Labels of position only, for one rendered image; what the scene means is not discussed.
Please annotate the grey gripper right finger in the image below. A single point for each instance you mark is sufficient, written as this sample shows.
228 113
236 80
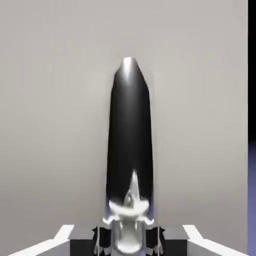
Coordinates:
176 242

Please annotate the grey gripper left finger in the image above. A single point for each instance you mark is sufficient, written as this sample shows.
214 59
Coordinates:
80 242

